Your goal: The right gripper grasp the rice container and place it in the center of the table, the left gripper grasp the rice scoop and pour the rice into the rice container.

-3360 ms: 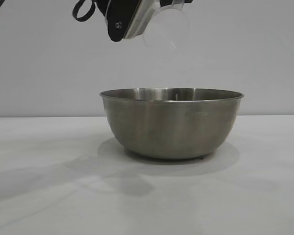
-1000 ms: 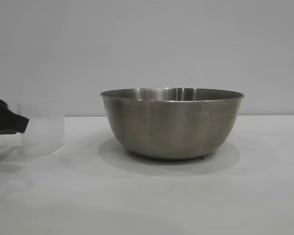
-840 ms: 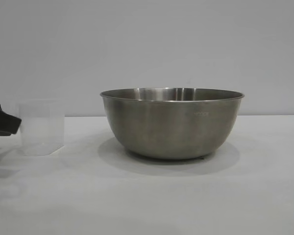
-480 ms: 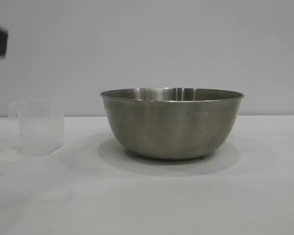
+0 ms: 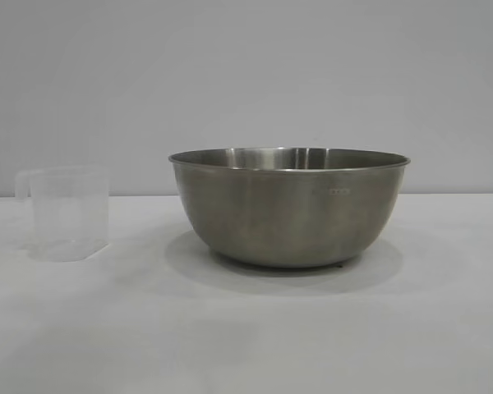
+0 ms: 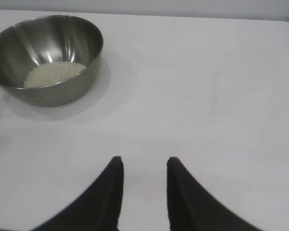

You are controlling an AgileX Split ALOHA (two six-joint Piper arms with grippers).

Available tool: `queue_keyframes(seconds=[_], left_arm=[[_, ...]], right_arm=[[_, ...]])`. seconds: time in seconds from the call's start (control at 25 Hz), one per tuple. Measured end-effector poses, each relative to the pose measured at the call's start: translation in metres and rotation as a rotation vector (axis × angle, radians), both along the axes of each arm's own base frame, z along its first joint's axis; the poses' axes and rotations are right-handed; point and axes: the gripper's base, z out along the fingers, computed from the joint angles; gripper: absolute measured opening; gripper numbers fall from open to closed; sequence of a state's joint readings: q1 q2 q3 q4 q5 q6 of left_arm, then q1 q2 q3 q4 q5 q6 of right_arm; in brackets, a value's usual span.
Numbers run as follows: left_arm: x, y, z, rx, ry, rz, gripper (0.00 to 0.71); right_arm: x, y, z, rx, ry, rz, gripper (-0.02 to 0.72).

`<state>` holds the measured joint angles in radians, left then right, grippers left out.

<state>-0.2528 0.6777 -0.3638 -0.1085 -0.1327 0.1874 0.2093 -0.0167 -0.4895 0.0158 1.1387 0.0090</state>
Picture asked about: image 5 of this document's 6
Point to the stainless steel mixing bowl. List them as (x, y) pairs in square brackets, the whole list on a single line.
[(289, 209)]

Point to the translucent plastic measuring cup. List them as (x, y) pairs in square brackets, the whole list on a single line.
[(67, 213)]

